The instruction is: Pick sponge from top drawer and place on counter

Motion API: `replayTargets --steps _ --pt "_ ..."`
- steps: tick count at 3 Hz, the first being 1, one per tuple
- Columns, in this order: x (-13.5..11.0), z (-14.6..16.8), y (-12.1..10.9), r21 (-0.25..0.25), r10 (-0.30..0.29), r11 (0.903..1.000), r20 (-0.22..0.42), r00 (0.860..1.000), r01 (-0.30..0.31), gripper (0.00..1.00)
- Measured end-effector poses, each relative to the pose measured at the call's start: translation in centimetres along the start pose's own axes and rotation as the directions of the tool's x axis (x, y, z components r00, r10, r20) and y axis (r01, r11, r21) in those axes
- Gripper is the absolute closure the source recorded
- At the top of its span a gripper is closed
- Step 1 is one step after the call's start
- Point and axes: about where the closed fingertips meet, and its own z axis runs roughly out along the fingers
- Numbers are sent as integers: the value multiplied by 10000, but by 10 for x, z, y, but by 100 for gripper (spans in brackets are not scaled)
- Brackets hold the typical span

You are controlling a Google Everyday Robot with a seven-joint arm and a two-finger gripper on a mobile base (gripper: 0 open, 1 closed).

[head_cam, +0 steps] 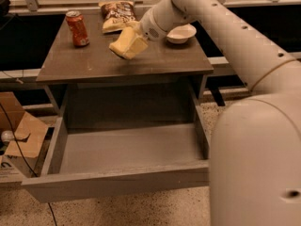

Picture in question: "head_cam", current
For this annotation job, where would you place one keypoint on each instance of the orange soda can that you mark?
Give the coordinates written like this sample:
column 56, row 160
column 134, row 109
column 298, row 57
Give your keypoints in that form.
column 75, row 21

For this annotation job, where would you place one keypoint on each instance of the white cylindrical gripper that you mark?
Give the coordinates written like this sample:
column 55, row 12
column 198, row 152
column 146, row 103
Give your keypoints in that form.
column 150, row 27

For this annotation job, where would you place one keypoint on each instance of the yellow sponge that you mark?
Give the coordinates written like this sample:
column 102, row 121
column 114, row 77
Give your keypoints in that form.
column 129, row 44

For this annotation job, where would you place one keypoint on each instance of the brown cardboard box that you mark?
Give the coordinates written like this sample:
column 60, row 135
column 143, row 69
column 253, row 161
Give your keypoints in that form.
column 21, row 138

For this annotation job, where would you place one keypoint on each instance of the grey open top drawer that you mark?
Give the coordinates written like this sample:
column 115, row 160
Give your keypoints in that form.
column 124, row 140

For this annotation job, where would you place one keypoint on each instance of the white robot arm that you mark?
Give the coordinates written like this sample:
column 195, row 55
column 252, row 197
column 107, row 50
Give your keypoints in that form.
column 255, row 150

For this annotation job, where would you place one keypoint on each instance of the brown chip bag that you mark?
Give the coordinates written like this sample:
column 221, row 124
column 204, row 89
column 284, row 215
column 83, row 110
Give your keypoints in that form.
column 117, row 15

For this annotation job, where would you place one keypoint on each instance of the white bowl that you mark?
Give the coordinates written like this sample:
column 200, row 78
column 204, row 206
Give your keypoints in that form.
column 181, row 34

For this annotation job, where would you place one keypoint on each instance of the grey cabinet counter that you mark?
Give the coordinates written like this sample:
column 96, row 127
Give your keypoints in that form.
column 93, row 75

